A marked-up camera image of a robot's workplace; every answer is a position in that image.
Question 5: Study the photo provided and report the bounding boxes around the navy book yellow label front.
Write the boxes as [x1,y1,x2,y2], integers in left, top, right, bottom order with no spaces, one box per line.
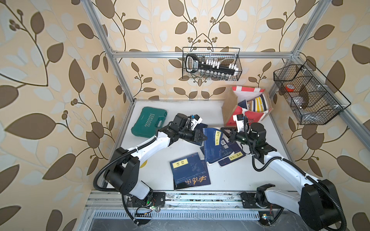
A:
[170,153,206,185]

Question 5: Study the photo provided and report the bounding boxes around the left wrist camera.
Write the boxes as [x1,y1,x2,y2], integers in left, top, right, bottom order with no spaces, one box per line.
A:
[188,115,202,131]

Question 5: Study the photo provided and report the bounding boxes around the green plastic tool case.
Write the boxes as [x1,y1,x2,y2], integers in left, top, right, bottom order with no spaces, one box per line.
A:
[131,107,167,138]

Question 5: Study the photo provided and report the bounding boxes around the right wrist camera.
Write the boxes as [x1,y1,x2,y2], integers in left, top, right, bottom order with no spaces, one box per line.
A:
[233,114,245,132]

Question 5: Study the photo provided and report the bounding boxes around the black wire basket wall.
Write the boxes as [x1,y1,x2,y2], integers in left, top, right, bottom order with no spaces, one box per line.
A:
[274,60,351,125]
[182,46,242,82]

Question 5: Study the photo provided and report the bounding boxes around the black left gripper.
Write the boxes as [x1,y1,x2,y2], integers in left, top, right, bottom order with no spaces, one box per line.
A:
[177,128,207,142]

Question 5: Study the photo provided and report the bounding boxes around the dark book large white characters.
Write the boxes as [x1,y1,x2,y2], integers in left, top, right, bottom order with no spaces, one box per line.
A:
[173,160,211,191]

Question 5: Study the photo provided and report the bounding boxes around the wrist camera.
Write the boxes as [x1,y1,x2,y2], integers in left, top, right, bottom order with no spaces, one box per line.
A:
[233,114,245,132]
[188,115,202,131]

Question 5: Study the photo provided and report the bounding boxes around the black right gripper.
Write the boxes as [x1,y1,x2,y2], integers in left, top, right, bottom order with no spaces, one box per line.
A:
[221,126,256,148]

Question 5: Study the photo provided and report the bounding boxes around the yellow tape roll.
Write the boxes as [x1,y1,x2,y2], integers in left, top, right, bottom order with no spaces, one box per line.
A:
[140,160,147,168]

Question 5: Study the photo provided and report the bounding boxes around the navy book with yellow label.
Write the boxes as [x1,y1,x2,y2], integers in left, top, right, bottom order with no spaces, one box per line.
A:
[192,123,208,146]

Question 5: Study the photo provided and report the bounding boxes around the yellow cartoon man book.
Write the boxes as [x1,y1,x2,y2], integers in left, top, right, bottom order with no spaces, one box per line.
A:
[255,96,266,112]

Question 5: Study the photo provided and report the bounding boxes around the black wire basket back wall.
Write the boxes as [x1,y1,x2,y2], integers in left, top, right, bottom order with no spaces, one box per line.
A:
[182,46,242,82]

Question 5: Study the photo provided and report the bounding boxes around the red and burlap canvas bag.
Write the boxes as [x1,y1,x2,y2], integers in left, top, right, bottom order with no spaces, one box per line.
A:
[222,86,273,127]

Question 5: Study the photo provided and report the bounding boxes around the black and white large book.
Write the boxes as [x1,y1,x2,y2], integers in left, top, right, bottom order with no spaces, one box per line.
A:
[262,93,272,111]

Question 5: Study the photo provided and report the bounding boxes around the black wire basket right wall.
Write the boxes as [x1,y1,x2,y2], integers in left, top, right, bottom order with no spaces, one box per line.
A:
[274,60,351,125]

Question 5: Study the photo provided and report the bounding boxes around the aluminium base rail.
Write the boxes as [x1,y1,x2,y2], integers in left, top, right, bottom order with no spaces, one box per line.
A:
[83,189,326,221]

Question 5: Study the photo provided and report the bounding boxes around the socket wrench set in basket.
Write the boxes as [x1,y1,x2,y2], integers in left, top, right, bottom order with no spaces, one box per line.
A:
[184,53,242,76]

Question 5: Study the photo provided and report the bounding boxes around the red tape roll in basket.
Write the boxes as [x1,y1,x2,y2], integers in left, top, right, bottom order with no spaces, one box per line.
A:
[285,84,295,92]

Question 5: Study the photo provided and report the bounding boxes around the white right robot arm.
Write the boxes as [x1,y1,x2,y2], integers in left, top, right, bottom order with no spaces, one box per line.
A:
[228,119,347,231]

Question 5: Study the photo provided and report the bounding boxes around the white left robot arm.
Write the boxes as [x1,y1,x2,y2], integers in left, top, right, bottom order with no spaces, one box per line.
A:
[93,113,207,200]

